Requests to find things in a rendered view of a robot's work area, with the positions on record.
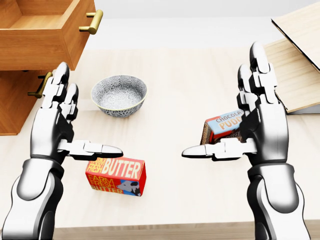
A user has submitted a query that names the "wooden cabinet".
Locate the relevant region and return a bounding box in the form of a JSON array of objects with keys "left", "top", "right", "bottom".
[{"left": 0, "top": 69, "right": 57, "bottom": 136}]

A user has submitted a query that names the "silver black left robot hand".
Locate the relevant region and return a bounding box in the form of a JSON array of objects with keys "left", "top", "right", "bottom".
[{"left": 29, "top": 61, "right": 124, "bottom": 162}]

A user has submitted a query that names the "open wooden drawer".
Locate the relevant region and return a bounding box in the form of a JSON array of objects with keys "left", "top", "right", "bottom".
[{"left": 0, "top": 0, "right": 97, "bottom": 72}]

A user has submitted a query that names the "pale wooden slat tray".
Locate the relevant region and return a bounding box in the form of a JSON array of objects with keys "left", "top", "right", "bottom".
[{"left": 263, "top": 0, "right": 320, "bottom": 115}]

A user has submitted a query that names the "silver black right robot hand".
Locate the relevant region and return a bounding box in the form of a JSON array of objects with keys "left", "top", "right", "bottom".
[{"left": 181, "top": 41, "right": 292, "bottom": 168}]

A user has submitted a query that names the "grey patterned bowl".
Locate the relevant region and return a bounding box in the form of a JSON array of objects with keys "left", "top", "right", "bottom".
[{"left": 90, "top": 75, "right": 148, "bottom": 119}]

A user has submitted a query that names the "closed wooden drawer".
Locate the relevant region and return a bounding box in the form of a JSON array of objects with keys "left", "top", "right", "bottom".
[{"left": 0, "top": 69, "right": 55, "bottom": 136}]

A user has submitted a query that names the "chocolate pudding box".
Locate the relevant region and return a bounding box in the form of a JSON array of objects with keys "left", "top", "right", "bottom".
[{"left": 200, "top": 109, "right": 248, "bottom": 146}]

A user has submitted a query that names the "brass handle of open drawer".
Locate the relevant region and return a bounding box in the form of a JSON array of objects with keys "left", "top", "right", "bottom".
[{"left": 78, "top": 9, "right": 104, "bottom": 35}]

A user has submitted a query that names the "brass handle of closed drawer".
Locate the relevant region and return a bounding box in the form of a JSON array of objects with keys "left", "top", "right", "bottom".
[{"left": 27, "top": 71, "right": 53, "bottom": 99}]

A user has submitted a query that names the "red butter box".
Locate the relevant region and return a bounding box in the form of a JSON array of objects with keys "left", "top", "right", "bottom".
[{"left": 85, "top": 156, "right": 147, "bottom": 197}]

